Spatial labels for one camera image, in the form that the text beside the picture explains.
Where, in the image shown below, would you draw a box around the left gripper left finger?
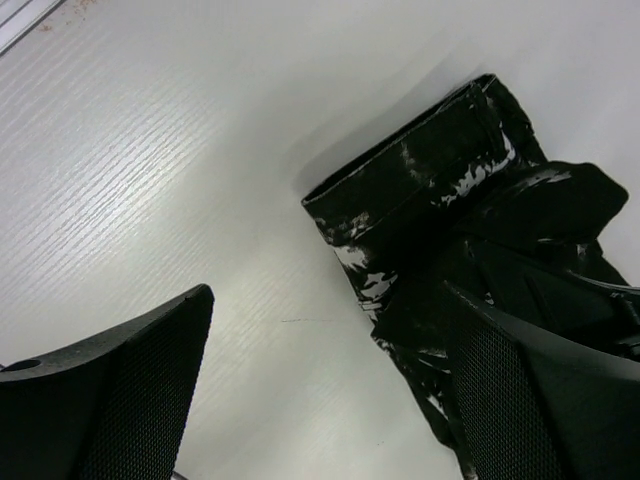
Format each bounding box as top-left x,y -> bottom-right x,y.
1,284 -> 214,479

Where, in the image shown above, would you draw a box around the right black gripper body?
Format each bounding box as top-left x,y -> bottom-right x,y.
455,162 -> 639,360

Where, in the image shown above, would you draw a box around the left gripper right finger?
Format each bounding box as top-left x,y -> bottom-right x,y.
443,283 -> 639,479

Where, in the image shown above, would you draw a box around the black white-splattered trousers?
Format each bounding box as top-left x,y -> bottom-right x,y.
302,74 -> 561,479

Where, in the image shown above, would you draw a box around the aluminium mounting rail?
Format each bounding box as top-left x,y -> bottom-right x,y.
0,0 -> 62,55

